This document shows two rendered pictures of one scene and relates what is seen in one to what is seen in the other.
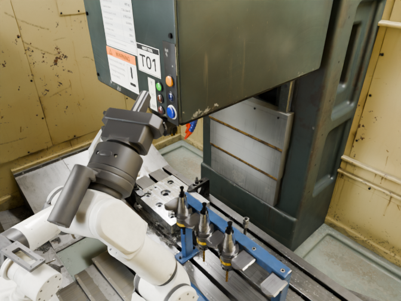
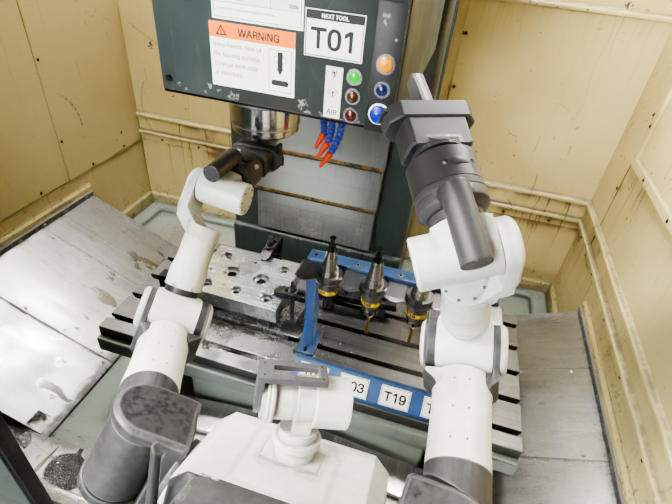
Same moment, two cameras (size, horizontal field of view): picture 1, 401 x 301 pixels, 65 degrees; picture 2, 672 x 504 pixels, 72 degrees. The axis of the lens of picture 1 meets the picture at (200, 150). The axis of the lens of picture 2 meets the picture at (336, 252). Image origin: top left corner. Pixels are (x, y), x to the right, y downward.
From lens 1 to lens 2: 57 cm
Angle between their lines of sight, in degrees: 29
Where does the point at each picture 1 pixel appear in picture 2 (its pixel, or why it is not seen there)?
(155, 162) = (144, 241)
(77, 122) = not seen: outside the picture
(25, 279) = (322, 401)
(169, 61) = (389, 32)
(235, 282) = (388, 349)
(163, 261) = not seen: hidden behind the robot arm
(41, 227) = (175, 357)
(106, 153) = (463, 159)
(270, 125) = (364, 138)
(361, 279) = not seen: hidden behind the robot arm
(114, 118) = (419, 114)
